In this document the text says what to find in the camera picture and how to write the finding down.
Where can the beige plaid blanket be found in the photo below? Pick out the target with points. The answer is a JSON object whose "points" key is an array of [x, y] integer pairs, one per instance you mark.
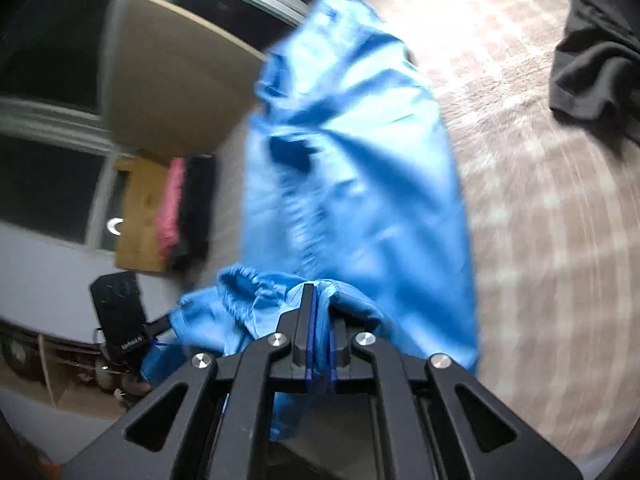
{"points": [[525, 210]]}

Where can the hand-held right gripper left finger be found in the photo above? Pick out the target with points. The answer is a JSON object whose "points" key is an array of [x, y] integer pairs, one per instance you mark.
{"points": [[311, 340]]}

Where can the black folded cloth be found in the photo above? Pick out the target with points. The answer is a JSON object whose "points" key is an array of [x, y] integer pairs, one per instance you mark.
{"points": [[197, 210]]}

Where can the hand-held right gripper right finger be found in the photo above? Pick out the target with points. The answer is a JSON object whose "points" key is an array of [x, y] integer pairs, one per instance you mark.
{"points": [[331, 355]]}

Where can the pink folded cloth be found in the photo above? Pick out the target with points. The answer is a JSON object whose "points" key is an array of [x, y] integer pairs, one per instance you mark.
{"points": [[167, 210]]}

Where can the blue striped zip jacket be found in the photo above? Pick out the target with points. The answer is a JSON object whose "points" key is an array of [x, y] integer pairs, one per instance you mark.
{"points": [[360, 185]]}

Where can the dark grey hoodie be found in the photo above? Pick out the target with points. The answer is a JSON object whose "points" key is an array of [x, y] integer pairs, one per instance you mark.
{"points": [[595, 60]]}

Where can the wooden open shelf unit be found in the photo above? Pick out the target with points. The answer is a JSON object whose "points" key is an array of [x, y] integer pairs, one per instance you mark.
{"points": [[50, 360]]}

